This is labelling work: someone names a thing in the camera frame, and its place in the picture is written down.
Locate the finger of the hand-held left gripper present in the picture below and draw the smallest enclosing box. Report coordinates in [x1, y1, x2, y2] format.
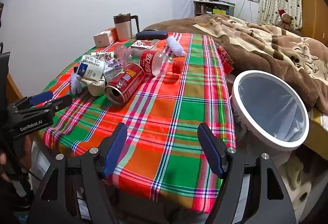
[13, 95, 73, 118]
[7, 91, 54, 112]

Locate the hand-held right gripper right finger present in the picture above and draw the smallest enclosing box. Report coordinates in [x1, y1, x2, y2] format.
[197, 123, 298, 224]

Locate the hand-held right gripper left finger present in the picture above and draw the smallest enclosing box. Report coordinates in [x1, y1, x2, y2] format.
[27, 123, 128, 224]

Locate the small white foam net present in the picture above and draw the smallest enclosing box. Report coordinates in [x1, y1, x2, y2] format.
[70, 73, 83, 95]

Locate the white paper cup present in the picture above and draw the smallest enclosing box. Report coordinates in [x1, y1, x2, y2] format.
[76, 54, 106, 81]

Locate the white round bin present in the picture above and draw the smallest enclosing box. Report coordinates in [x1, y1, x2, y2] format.
[229, 70, 310, 163]

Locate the purple drink carton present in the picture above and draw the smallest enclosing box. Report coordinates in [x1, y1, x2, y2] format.
[102, 58, 125, 80]

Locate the red soda can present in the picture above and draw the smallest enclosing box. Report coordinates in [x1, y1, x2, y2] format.
[105, 63, 145, 106]

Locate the clear plastic bin liner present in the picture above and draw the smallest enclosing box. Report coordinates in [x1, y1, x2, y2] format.
[231, 77, 307, 143]

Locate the plastic bottle with red label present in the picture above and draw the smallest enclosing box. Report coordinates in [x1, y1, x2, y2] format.
[114, 45, 184, 77]

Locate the red white drink carton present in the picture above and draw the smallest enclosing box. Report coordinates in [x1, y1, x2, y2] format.
[131, 40, 157, 51]

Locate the plaid tablecloth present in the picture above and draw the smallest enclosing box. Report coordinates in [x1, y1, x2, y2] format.
[42, 33, 236, 214]

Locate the white orange cardboard box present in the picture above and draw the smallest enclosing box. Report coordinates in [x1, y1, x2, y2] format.
[93, 27, 119, 48]

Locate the cream slipper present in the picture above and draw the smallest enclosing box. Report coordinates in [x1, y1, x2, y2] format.
[279, 160, 312, 190]
[288, 183, 314, 214]

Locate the beige tumbler with brown lid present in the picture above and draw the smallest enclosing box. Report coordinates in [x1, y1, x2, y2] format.
[113, 14, 140, 41]

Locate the wooden bed headboard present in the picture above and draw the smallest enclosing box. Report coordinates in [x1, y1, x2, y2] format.
[304, 122, 328, 155]

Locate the dark glasses case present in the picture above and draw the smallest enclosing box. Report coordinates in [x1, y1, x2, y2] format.
[136, 31, 168, 41]

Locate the brown beige blanket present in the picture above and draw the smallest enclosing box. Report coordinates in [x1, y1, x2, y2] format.
[142, 13, 328, 108]

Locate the small shelf unit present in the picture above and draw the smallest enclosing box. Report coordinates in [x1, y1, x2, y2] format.
[193, 0, 236, 18]

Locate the teddy bear with red hat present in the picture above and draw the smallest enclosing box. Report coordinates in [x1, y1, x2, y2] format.
[278, 9, 295, 31]

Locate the orange wooden wardrobe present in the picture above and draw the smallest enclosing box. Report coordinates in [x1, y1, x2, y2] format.
[298, 0, 328, 46]

